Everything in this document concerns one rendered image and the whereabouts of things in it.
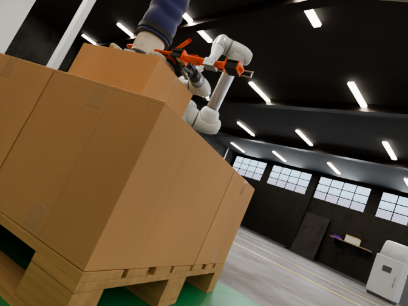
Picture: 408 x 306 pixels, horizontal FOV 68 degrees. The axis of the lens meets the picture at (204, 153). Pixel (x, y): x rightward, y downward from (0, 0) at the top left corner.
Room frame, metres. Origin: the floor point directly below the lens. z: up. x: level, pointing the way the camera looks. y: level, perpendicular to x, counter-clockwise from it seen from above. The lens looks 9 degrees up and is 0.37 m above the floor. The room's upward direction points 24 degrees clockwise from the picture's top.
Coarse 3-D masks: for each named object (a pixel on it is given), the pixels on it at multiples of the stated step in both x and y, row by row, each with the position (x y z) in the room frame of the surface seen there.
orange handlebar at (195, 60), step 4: (128, 44) 1.80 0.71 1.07; (132, 44) 1.79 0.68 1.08; (128, 48) 1.83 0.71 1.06; (160, 52) 1.69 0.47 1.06; (164, 52) 1.67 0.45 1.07; (168, 52) 1.66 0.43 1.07; (168, 56) 1.70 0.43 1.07; (184, 56) 1.61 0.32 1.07; (188, 56) 1.59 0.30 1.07; (192, 56) 1.58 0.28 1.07; (196, 56) 1.57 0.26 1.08; (188, 60) 1.64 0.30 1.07; (192, 60) 1.59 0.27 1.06; (196, 60) 1.57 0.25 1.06; (200, 60) 1.56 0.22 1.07; (216, 60) 1.52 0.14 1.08; (196, 64) 1.62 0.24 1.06; (200, 64) 1.61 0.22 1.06; (216, 64) 1.52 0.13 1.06; (220, 64) 1.50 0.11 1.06; (220, 68) 1.54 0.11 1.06; (240, 68) 1.45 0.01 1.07; (240, 72) 1.49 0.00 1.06
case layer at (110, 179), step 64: (0, 64) 0.95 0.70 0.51; (0, 128) 0.87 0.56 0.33; (64, 128) 0.77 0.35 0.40; (128, 128) 0.69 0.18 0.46; (192, 128) 0.80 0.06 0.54; (0, 192) 0.81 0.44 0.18; (64, 192) 0.72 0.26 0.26; (128, 192) 0.68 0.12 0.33; (192, 192) 0.95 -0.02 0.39; (64, 256) 0.69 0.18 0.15; (128, 256) 0.78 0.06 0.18; (192, 256) 1.15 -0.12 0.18
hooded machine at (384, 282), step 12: (384, 252) 7.86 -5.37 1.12; (396, 252) 7.70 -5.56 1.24; (384, 264) 7.71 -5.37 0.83; (396, 264) 7.54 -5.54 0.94; (372, 276) 7.84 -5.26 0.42; (384, 276) 7.65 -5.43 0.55; (396, 276) 7.48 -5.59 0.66; (372, 288) 7.78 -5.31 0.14; (384, 288) 7.59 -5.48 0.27; (396, 288) 7.43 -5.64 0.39; (384, 300) 7.58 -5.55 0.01; (396, 300) 7.68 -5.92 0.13
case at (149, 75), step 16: (96, 48) 1.67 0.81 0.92; (112, 48) 1.62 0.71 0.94; (80, 64) 1.70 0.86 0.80; (96, 64) 1.64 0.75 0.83; (112, 64) 1.59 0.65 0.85; (128, 64) 1.53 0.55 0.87; (144, 64) 1.48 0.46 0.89; (160, 64) 1.47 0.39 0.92; (96, 80) 1.61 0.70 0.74; (112, 80) 1.56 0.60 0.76; (128, 80) 1.51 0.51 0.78; (144, 80) 1.46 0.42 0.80; (160, 80) 1.52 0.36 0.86; (176, 80) 1.62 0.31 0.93; (160, 96) 1.57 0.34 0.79; (176, 96) 1.67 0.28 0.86
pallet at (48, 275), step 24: (0, 216) 0.79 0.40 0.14; (24, 240) 0.74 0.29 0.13; (0, 264) 0.83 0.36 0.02; (48, 264) 0.70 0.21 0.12; (72, 264) 0.68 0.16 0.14; (216, 264) 1.43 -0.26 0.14; (0, 288) 0.74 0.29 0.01; (24, 288) 0.71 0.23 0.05; (48, 288) 0.68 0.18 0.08; (72, 288) 0.66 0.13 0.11; (96, 288) 0.72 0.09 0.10; (144, 288) 1.07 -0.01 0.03; (168, 288) 1.06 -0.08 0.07
